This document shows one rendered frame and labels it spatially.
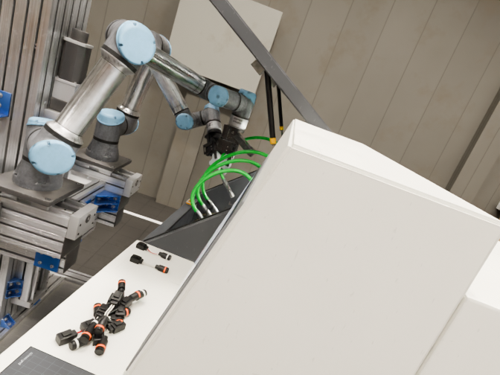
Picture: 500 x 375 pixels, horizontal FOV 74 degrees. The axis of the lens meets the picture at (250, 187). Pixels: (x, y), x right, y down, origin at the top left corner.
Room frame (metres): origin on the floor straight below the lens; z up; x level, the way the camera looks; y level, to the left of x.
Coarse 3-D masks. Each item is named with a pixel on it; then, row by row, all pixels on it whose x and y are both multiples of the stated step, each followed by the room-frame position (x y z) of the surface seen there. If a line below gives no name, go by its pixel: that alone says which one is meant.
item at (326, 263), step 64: (320, 128) 0.99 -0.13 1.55; (256, 192) 0.33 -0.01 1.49; (320, 192) 0.32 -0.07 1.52; (384, 192) 0.32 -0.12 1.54; (448, 192) 0.42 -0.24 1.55; (256, 256) 0.32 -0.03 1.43; (320, 256) 0.32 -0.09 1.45; (384, 256) 0.32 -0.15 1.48; (448, 256) 0.31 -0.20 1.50; (192, 320) 0.32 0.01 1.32; (256, 320) 0.32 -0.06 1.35; (320, 320) 0.32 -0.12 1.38; (384, 320) 0.31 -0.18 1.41; (448, 320) 0.32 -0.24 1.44
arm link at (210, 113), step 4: (208, 104) 1.67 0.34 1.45; (208, 108) 1.66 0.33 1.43; (212, 108) 1.66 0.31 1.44; (216, 108) 1.67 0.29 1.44; (204, 112) 1.65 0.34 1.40; (208, 112) 1.65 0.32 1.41; (212, 112) 1.65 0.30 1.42; (216, 112) 1.65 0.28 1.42; (204, 116) 1.64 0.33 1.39; (208, 116) 1.64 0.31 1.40; (212, 116) 1.63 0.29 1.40; (216, 116) 1.64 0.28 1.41; (204, 120) 1.65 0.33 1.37; (208, 120) 1.63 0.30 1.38; (212, 120) 1.62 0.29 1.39; (216, 120) 1.63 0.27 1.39; (220, 120) 1.67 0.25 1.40
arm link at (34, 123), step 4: (28, 120) 1.02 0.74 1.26; (32, 120) 1.01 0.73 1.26; (36, 120) 1.01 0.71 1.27; (40, 120) 1.01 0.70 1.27; (44, 120) 1.04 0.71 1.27; (48, 120) 1.07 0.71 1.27; (52, 120) 1.09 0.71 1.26; (28, 124) 1.01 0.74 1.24; (32, 124) 1.01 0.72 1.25; (36, 124) 1.00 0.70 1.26; (40, 124) 1.01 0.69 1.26; (28, 128) 1.01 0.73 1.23; (32, 128) 1.01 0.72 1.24; (36, 128) 1.00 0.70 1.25; (40, 128) 1.00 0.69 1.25; (28, 132) 1.00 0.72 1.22; (32, 132) 0.98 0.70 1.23; (28, 136) 0.98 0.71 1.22; (24, 144) 1.02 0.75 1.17; (24, 148) 1.02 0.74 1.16; (24, 152) 1.01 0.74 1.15
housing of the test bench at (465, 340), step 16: (496, 256) 0.54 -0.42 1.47; (480, 272) 0.41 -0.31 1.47; (496, 272) 0.44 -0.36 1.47; (480, 288) 0.35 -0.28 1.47; (496, 288) 0.37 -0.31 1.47; (464, 304) 0.31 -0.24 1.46; (480, 304) 0.31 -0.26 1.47; (496, 304) 0.32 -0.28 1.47; (464, 320) 0.31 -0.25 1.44; (480, 320) 0.31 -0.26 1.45; (496, 320) 0.31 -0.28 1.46; (448, 336) 0.31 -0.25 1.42; (464, 336) 0.31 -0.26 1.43; (480, 336) 0.31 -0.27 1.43; (496, 336) 0.31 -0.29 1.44; (432, 352) 0.31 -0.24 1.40; (448, 352) 0.31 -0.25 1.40; (464, 352) 0.31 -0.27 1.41; (480, 352) 0.31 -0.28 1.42; (496, 352) 0.31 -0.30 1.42; (432, 368) 0.31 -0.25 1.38; (448, 368) 0.31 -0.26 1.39; (464, 368) 0.31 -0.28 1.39; (480, 368) 0.31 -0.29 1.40; (496, 368) 0.31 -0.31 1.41
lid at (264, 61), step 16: (224, 0) 1.01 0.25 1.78; (224, 16) 1.01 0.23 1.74; (240, 16) 1.02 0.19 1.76; (240, 32) 1.01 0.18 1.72; (256, 48) 1.01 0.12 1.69; (256, 64) 1.04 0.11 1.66; (272, 64) 1.01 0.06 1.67; (272, 80) 1.70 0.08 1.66; (288, 80) 1.00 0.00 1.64; (288, 96) 1.00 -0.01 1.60; (304, 112) 1.00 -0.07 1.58
